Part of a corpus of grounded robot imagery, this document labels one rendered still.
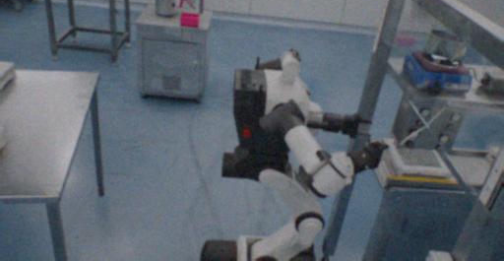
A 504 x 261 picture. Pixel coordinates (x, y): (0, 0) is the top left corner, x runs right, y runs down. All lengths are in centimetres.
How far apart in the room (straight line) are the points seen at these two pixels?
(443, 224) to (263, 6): 502
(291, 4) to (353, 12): 94
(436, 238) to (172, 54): 266
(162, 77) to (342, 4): 354
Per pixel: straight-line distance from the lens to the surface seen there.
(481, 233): 122
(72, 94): 247
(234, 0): 671
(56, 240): 197
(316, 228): 210
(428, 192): 204
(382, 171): 203
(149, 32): 397
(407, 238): 228
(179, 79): 409
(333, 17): 687
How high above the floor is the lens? 201
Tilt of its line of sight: 30 degrees down
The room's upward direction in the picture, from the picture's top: 7 degrees clockwise
